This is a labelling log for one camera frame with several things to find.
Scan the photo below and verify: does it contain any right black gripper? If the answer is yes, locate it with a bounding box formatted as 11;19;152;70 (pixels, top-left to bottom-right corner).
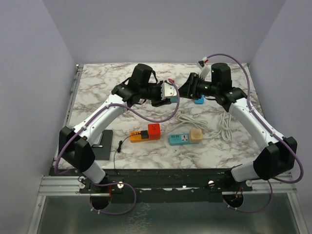
176;73;219;100

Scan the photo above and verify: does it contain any blue cube socket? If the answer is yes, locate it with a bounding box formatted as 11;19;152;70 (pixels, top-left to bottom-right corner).
194;96;205;105

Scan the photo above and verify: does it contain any small teal plug adapter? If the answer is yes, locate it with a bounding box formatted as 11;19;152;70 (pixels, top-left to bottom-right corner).
170;97;178;103

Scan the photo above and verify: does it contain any red cube socket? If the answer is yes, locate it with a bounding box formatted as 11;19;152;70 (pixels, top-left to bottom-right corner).
148;123;161;140

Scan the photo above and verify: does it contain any black charger with cable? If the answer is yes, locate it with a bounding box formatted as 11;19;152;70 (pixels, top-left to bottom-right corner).
113;130;149;174

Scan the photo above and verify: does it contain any beige cube socket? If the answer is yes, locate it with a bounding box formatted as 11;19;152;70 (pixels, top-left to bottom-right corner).
189;129;203;144

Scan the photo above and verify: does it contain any orange power strip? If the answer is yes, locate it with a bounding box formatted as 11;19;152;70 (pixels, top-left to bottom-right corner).
129;130;149;143

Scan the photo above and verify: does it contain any teal power strip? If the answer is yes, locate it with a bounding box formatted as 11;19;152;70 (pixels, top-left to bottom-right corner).
169;134;191;146

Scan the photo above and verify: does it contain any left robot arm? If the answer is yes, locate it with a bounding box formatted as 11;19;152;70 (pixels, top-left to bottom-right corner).
57;63;179;193

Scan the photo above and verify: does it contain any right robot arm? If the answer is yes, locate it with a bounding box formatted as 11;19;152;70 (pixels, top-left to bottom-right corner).
179;63;297;191

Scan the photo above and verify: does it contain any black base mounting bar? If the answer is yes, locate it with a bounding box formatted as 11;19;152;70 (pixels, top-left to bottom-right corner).
48;167;254;203

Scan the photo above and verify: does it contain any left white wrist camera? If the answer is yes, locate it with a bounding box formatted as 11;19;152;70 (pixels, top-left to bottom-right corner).
160;80;177;100

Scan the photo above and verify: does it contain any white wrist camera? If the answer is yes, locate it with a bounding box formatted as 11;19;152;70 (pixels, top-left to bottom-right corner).
197;57;210;79
160;80;177;100

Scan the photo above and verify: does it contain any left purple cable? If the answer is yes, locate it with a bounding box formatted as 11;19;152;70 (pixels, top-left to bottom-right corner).
54;80;181;215

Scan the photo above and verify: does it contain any purple cable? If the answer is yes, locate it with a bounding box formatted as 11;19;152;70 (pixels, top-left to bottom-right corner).
54;80;181;215
207;53;304;214

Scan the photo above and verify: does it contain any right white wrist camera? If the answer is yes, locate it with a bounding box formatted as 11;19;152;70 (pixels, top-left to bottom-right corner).
197;57;210;79

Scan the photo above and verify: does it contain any white orange-strip cord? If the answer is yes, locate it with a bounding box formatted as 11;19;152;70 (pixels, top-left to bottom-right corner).
160;113;208;135

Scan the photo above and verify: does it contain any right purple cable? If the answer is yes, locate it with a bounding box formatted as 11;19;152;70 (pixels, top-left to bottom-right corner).
207;53;304;214

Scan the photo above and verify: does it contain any aluminium frame rail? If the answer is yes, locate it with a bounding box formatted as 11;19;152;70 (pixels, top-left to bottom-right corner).
38;176;80;196

